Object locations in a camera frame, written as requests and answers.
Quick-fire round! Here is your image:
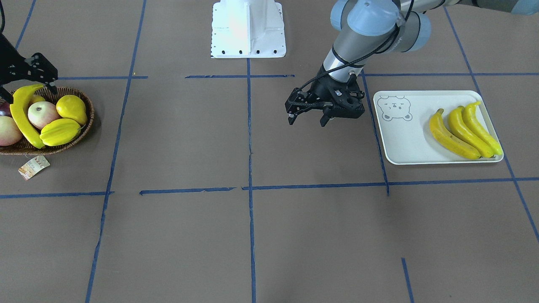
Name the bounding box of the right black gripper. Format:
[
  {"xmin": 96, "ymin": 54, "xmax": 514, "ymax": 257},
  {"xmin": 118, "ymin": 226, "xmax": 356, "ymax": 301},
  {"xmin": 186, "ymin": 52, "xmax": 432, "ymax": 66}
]
[{"xmin": 0, "ymin": 34, "xmax": 58, "ymax": 104}]

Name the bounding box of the paper tag on basket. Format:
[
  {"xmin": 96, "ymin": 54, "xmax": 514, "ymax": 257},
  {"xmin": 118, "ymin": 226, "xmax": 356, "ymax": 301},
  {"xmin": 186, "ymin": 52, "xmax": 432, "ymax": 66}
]
[{"xmin": 18, "ymin": 155, "xmax": 50, "ymax": 181}]

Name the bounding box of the dark red plum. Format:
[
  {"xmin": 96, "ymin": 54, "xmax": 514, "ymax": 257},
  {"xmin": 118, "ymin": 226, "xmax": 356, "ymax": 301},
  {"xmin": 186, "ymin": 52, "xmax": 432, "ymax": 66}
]
[{"xmin": 0, "ymin": 101, "xmax": 12, "ymax": 117}]

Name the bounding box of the yellow pear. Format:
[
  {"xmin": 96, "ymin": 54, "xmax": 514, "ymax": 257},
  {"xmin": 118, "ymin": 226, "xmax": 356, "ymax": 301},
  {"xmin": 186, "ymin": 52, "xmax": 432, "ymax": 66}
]
[{"xmin": 56, "ymin": 95, "xmax": 88, "ymax": 126}]

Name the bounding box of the pink yellow apple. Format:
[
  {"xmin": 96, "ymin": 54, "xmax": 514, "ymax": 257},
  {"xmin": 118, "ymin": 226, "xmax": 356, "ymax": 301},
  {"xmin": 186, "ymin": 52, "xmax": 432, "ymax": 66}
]
[{"xmin": 0, "ymin": 116, "xmax": 23, "ymax": 146}]

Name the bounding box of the brown wicker basket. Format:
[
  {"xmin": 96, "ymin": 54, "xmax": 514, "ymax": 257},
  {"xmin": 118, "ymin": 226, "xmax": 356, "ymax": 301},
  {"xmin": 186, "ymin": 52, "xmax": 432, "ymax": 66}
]
[{"xmin": 0, "ymin": 87, "xmax": 96, "ymax": 156}]

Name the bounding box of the yellow banana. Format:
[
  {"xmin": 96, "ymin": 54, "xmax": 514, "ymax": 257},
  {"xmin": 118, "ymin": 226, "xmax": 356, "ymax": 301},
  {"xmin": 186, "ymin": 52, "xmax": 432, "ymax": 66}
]
[
  {"xmin": 429, "ymin": 109, "xmax": 481, "ymax": 160},
  {"xmin": 462, "ymin": 101, "xmax": 503, "ymax": 156},
  {"xmin": 448, "ymin": 106, "xmax": 494, "ymax": 158},
  {"xmin": 10, "ymin": 84, "xmax": 45, "ymax": 149}
]

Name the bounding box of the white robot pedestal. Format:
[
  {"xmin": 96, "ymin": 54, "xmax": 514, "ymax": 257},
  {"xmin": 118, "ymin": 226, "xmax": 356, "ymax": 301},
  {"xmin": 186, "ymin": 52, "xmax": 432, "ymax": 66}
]
[{"xmin": 211, "ymin": 0, "xmax": 287, "ymax": 58}]

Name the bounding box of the yellow starfruit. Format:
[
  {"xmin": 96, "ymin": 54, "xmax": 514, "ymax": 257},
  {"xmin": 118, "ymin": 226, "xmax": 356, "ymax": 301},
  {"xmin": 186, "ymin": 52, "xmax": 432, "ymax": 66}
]
[{"xmin": 39, "ymin": 118, "xmax": 82, "ymax": 146}]

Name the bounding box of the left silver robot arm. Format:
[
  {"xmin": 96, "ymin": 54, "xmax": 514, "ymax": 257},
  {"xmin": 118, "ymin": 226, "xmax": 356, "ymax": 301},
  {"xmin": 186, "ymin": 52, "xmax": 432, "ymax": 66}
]
[{"xmin": 285, "ymin": 0, "xmax": 538, "ymax": 126}]

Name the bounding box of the cream bear tray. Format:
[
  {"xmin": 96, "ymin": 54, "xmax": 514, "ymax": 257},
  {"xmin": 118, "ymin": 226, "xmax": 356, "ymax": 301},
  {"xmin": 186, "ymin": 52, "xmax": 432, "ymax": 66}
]
[{"xmin": 372, "ymin": 90, "xmax": 504, "ymax": 165}]

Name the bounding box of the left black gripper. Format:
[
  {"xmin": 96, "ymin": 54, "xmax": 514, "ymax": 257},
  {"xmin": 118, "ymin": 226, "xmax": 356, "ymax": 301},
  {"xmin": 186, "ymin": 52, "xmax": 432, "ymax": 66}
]
[{"xmin": 285, "ymin": 72, "xmax": 365, "ymax": 127}]

